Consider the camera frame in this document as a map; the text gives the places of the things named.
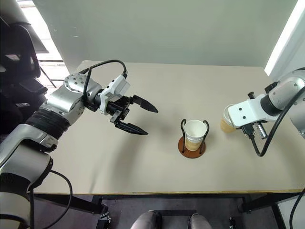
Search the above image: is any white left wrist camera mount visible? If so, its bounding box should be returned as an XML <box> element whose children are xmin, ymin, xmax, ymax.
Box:
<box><xmin>99</xmin><ymin>74</ymin><xmax>132</xmax><ymax>115</ymax></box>

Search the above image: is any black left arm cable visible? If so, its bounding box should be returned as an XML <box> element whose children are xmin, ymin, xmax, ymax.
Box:
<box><xmin>28</xmin><ymin>169</ymin><xmax>73</xmax><ymax>229</ymax></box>

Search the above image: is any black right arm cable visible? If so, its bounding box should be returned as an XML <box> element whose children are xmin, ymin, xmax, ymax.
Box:
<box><xmin>291</xmin><ymin>188</ymin><xmax>305</xmax><ymax>229</ymax></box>

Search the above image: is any bright white window panel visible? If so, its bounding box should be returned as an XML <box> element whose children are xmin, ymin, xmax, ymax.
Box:
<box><xmin>264</xmin><ymin>0</ymin><xmax>305</xmax><ymax>77</ymax></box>

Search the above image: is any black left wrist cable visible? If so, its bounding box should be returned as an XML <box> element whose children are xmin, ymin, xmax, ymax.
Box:
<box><xmin>82</xmin><ymin>59</ymin><xmax>129</xmax><ymax>101</ymax></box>

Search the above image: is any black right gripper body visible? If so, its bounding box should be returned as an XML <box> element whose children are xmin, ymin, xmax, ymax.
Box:
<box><xmin>240</xmin><ymin>122</ymin><xmax>268</xmax><ymax>140</ymax></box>

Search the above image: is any black wire cup holder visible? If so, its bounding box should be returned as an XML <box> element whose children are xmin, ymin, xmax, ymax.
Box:
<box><xmin>178</xmin><ymin>118</ymin><xmax>210</xmax><ymax>158</ymax></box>

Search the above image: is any brown white ribbed paper cup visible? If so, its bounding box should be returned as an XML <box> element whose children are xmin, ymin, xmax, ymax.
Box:
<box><xmin>184</xmin><ymin>119</ymin><xmax>208</xmax><ymax>152</ymax></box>
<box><xmin>219</xmin><ymin>104</ymin><xmax>236</xmax><ymax>134</ymax></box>

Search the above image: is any black office chair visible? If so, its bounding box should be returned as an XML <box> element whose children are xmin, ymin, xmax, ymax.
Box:
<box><xmin>0</xmin><ymin>14</ymin><xmax>48</xmax><ymax>134</ymax></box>

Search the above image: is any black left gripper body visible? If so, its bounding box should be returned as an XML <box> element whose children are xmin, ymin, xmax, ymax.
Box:
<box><xmin>104</xmin><ymin>94</ymin><xmax>134</xmax><ymax>125</ymax></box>

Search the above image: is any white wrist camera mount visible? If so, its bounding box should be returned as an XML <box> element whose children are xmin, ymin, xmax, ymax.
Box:
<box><xmin>99</xmin><ymin>74</ymin><xmax>132</xmax><ymax>115</ymax></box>
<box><xmin>227</xmin><ymin>94</ymin><xmax>270</xmax><ymax>129</ymax></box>

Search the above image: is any grey rounded shape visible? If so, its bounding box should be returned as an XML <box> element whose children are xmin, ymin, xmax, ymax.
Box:
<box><xmin>188</xmin><ymin>213</ymin><xmax>212</xmax><ymax>229</ymax></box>
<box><xmin>130</xmin><ymin>211</ymin><xmax>163</xmax><ymax>229</ymax></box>

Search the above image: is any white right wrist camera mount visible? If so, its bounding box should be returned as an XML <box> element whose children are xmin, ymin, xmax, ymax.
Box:
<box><xmin>227</xmin><ymin>94</ymin><xmax>270</xmax><ymax>129</ymax></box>

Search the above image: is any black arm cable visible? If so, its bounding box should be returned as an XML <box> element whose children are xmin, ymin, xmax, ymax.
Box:
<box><xmin>28</xmin><ymin>169</ymin><xmax>73</xmax><ymax>229</ymax></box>
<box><xmin>291</xmin><ymin>188</ymin><xmax>305</xmax><ymax>229</ymax></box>

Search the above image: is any black table frame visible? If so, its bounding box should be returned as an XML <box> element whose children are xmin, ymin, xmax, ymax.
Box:
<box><xmin>33</xmin><ymin>190</ymin><xmax>305</xmax><ymax>215</ymax></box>

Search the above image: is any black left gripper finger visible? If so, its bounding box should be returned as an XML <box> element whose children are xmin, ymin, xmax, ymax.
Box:
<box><xmin>113</xmin><ymin>120</ymin><xmax>149</xmax><ymax>136</ymax></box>
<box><xmin>130</xmin><ymin>94</ymin><xmax>159</xmax><ymax>114</ymax></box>

